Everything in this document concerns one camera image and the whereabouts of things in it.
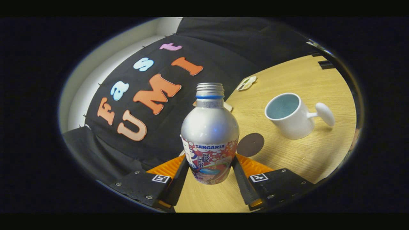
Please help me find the white cup blue inside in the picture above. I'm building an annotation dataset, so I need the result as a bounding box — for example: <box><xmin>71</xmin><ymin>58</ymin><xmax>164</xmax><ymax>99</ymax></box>
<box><xmin>265</xmin><ymin>93</ymin><xmax>335</xmax><ymax>140</ymax></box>

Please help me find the wooden table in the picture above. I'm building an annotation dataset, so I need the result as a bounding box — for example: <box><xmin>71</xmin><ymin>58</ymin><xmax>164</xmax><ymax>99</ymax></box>
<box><xmin>174</xmin><ymin>55</ymin><xmax>357</xmax><ymax>213</ymax></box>

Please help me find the black backdrop cloth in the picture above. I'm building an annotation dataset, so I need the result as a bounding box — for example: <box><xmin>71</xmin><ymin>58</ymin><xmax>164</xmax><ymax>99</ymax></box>
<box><xmin>62</xmin><ymin>18</ymin><xmax>320</xmax><ymax>192</ymax></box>

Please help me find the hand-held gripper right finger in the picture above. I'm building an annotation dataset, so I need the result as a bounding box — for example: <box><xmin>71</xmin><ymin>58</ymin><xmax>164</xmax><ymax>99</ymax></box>
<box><xmin>232</xmin><ymin>154</ymin><xmax>315</xmax><ymax>211</ymax></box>

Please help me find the white compartment tray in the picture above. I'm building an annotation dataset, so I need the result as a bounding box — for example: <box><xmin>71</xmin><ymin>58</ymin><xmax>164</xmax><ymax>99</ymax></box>
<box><xmin>236</xmin><ymin>76</ymin><xmax>258</xmax><ymax>91</ymax></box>

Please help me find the dark round coaster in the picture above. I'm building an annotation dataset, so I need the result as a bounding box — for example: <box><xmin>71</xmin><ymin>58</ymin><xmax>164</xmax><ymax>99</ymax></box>
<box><xmin>236</xmin><ymin>133</ymin><xmax>265</xmax><ymax>157</ymax></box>

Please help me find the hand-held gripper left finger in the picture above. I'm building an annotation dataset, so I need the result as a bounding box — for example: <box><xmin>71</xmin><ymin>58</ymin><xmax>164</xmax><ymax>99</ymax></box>
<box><xmin>109</xmin><ymin>155</ymin><xmax>189</xmax><ymax>211</ymax></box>

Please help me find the silver juice bottle printed label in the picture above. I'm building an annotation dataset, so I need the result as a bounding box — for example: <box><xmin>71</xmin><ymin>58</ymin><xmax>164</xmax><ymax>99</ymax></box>
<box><xmin>181</xmin><ymin>82</ymin><xmax>240</xmax><ymax>185</ymax></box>

